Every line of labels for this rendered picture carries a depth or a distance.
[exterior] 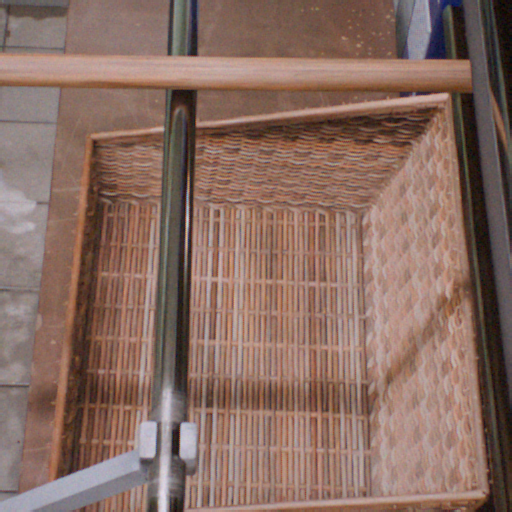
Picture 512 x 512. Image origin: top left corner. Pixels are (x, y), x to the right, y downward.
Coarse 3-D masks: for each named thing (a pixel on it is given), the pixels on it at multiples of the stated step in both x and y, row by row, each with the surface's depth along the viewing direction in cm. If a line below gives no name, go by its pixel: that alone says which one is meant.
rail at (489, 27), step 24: (480, 0) 96; (504, 0) 94; (504, 24) 93; (504, 48) 92; (504, 72) 90; (504, 96) 89; (504, 120) 88; (504, 144) 88; (504, 168) 87; (504, 192) 87
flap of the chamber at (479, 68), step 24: (480, 24) 95; (480, 48) 95; (480, 72) 94; (480, 96) 93; (480, 120) 93; (480, 144) 92; (504, 216) 86; (504, 240) 85; (504, 264) 85; (504, 288) 84; (504, 312) 84; (504, 336) 83
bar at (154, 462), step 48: (192, 0) 129; (192, 48) 126; (192, 96) 123; (192, 144) 120; (192, 192) 117; (192, 240) 114; (144, 432) 103; (192, 432) 104; (96, 480) 108; (144, 480) 107
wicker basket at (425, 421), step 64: (256, 128) 172; (320, 128) 172; (384, 128) 172; (448, 128) 165; (128, 192) 184; (256, 192) 185; (320, 192) 184; (384, 192) 183; (448, 192) 160; (128, 256) 181; (320, 256) 183; (384, 256) 177; (448, 256) 157; (128, 320) 176; (192, 320) 177; (256, 320) 177; (384, 320) 173; (448, 320) 154; (64, 384) 154; (128, 384) 171; (192, 384) 171; (256, 384) 172; (320, 384) 173; (384, 384) 169; (448, 384) 150; (64, 448) 155; (128, 448) 166; (256, 448) 167; (320, 448) 167; (384, 448) 165; (448, 448) 147
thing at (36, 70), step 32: (0, 64) 119; (32, 64) 119; (64, 64) 120; (96, 64) 120; (128, 64) 120; (160, 64) 120; (192, 64) 120; (224, 64) 120; (256, 64) 120; (288, 64) 121; (320, 64) 121; (352, 64) 121; (384, 64) 121; (416, 64) 121; (448, 64) 121
